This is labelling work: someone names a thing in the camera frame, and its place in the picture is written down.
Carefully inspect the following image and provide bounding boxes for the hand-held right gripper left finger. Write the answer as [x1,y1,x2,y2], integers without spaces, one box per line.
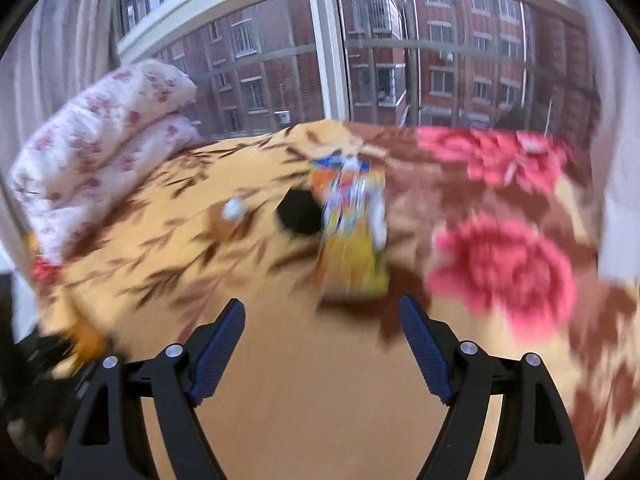
[59,298,247,480]

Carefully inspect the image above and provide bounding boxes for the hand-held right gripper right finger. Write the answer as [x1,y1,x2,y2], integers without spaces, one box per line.
[398,294,586,480]

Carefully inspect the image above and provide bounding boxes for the yellow orange snack packet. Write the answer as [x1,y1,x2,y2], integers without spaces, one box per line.
[309,154,391,301]

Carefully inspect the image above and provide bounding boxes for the yellow floral plush blanket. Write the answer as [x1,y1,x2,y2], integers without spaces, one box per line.
[30,119,640,480]

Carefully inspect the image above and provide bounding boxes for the small white cap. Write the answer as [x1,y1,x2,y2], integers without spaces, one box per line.
[220,197,248,223]

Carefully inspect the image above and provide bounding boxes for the black round object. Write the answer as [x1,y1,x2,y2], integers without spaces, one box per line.
[276,189,326,236]

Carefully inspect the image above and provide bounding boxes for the rolled white floral quilt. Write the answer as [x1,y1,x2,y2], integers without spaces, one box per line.
[10,58,201,266]

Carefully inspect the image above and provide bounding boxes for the white sheer curtain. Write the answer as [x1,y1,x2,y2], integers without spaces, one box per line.
[550,0,640,281]

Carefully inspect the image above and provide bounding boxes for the beige curtain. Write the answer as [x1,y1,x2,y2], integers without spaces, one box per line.
[0,0,126,241]

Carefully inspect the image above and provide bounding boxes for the white window frame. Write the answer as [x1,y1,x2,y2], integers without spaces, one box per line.
[117,0,601,141]

